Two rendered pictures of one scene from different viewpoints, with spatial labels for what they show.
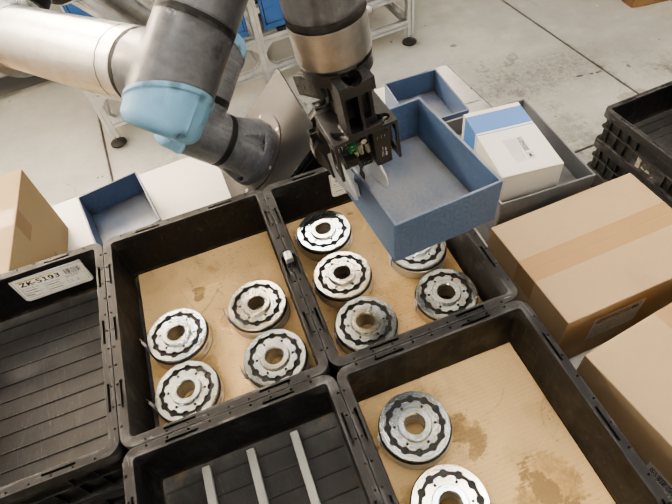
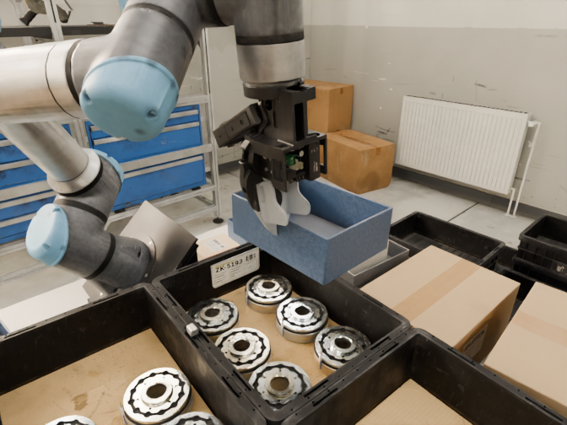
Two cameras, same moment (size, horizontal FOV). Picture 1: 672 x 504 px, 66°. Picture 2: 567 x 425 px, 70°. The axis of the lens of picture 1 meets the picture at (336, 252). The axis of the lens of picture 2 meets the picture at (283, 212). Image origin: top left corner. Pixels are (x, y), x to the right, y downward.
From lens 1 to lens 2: 27 cm
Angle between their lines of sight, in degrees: 33
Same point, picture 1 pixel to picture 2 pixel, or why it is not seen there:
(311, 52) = (266, 61)
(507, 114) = not seen: hidden behind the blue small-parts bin
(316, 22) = (275, 30)
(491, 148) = not seen: hidden behind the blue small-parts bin
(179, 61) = (154, 45)
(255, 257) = (143, 353)
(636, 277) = (477, 307)
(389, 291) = (288, 357)
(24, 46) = not seen: outside the picture
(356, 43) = (300, 59)
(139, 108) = (112, 78)
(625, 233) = (451, 280)
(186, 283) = (62, 394)
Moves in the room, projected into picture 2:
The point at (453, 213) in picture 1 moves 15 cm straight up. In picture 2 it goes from (364, 234) to (375, 128)
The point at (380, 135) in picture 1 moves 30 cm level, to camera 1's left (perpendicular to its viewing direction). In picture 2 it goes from (314, 148) to (19, 195)
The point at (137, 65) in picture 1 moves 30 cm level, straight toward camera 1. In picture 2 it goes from (108, 48) to (437, 86)
